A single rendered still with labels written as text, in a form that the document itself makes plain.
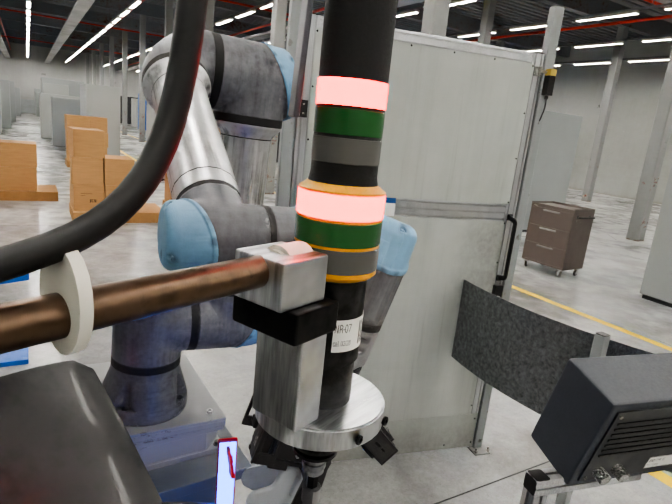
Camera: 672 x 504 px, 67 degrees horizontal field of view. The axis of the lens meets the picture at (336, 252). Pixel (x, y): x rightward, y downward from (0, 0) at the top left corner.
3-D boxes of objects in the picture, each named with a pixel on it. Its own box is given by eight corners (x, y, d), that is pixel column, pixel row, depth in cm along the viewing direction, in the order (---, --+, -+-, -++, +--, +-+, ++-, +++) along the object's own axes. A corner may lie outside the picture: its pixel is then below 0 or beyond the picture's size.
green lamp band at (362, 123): (356, 137, 22) (359, 108, 22) (298, 130, 24) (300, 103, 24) (395, 140, 25) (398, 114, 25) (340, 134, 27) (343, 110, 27)
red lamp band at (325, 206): (349, 226, 23) (352, 198, 22) (277, 209, 25) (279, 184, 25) (399, 218, 26) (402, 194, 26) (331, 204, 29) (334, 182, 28)
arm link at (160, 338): (107, 339, 93) (110, 268, 89) (182, 335, 99) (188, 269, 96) (112, 372, 83) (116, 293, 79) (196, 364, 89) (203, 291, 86)
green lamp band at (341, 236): (346, 254, 23) (349, 228, 23) (275, 235, 25) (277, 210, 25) (395, 243, 26) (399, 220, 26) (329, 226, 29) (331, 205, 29)
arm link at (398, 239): (392, 217, 57) (439, 238, 50) (354, 306, 59) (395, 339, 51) (334, 195, 53) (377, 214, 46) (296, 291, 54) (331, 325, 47)
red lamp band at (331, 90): (359, 106, 22) (362, 76, 22) (300, 102, 24) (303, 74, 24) (398, 112, 25) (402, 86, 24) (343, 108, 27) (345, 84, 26)
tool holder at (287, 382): (302, 495, 22) (323, 276, 20) (197, 426, 26) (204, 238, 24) (406, 415, 29) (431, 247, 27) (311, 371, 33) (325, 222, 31)
